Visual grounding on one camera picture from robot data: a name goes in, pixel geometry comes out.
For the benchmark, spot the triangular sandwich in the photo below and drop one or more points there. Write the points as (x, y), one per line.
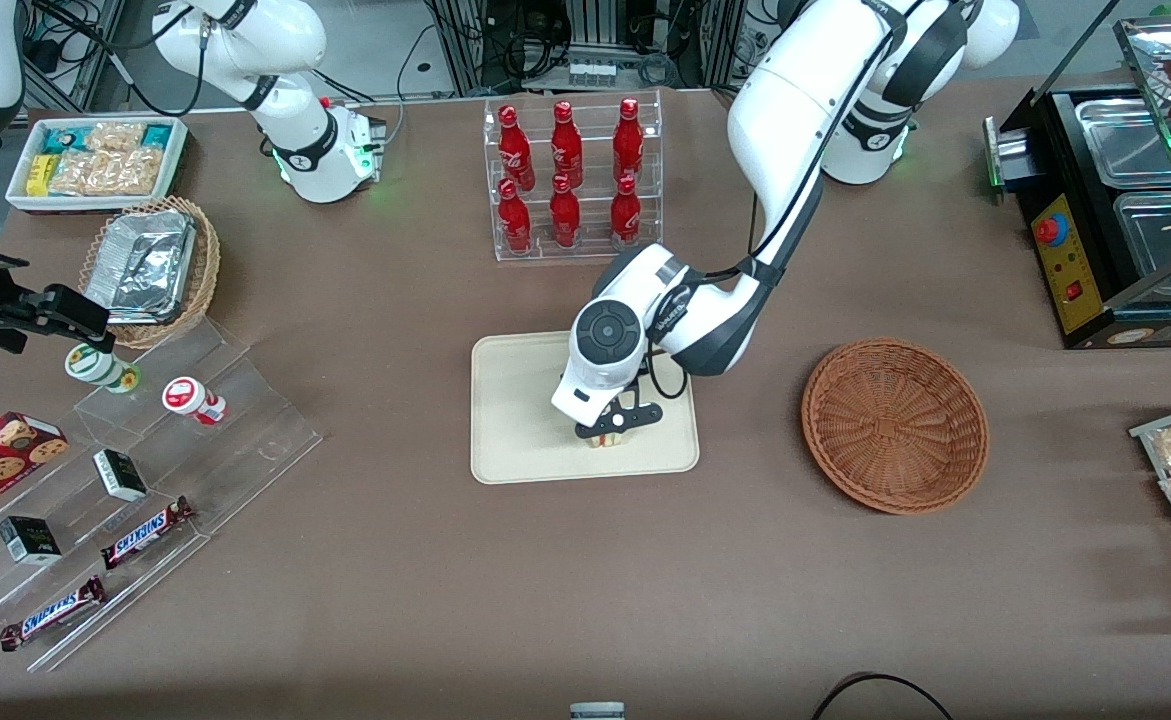
(607, 441)

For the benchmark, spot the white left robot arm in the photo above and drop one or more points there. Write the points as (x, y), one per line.
(785, 120)

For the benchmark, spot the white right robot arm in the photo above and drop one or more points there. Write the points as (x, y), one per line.
(305, 150)

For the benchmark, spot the cream plastic tray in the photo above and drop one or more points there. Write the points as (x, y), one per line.
(525, 440)

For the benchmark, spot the light tan wicker basket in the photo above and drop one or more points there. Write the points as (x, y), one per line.
(207, 270)

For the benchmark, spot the round brown wicker basket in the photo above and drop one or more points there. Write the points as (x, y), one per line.
(895, 430)

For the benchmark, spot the green lidded yoghurt bottle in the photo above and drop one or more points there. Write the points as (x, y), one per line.
(100, 368)

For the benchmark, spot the aluminium foil container stack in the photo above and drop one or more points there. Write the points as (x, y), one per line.
(140, 265)

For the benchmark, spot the yellow snack packet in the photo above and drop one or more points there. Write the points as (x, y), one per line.
(40, 176)

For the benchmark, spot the large clear cracker bag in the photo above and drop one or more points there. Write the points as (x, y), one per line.
(105, 173)

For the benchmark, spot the red lidded yoghurt bottle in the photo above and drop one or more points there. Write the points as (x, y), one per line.
(190, 398)

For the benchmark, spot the red tartan cookie box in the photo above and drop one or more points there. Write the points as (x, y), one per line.
(0, 460)

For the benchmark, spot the clear acrylic bottle rack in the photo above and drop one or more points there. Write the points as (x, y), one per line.
(590, 255)

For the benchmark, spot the small black carton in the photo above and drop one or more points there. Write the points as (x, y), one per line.
(30, 540)
(120, 475)

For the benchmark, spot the teal snack packet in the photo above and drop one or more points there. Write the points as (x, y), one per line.
(157, 135)
(63, 140)

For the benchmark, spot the small clear cracker bag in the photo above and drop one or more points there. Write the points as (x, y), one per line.
(115, 135)

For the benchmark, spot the white rectangular snack bin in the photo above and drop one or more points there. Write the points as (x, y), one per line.
(180, 160)

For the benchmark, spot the red cola bottle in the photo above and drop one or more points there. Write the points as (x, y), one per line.
(565, 218)
(626, 218)
(566, 145)
(515, 150)
(628, 140)
(515, 222)

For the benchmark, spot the clear acrylic stepped stand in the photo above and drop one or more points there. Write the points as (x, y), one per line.
(245, 450)

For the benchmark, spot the Snickers chocolate bar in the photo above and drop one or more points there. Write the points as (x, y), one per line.
(52, 613)
(145, 533)

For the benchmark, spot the small grey device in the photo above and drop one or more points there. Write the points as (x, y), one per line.
(597, 711)

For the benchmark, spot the white power strip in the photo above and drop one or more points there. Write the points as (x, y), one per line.
(592, 73)

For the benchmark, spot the black food warmer cabinet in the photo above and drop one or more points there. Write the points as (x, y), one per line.
(1075, 260)

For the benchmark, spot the steel food pan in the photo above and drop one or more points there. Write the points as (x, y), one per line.
(1130, 145)
(1160, 235)

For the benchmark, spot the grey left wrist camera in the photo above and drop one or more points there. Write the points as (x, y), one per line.
(575, 405)

